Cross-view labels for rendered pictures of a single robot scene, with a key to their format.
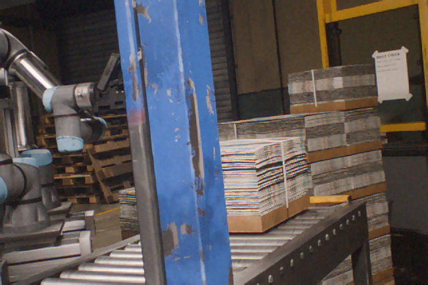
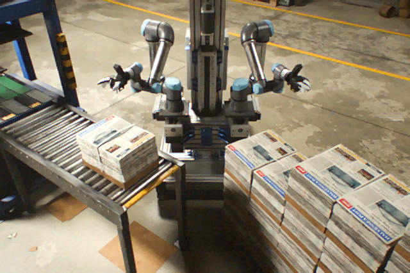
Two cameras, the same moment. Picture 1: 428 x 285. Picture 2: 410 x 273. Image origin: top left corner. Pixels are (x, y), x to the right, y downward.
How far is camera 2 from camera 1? 3.40 m
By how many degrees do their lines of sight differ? 95
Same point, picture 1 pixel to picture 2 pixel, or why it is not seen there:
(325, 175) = (337, 260)
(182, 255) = not seen: outside the picture
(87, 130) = (138, 86)
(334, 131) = (366, 247)
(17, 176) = not seen: hidden behind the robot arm
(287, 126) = (312, 190)
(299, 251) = (50, 170)
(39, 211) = (168, 104)
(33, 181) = (167, 92)
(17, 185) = not seen: hidden behind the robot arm
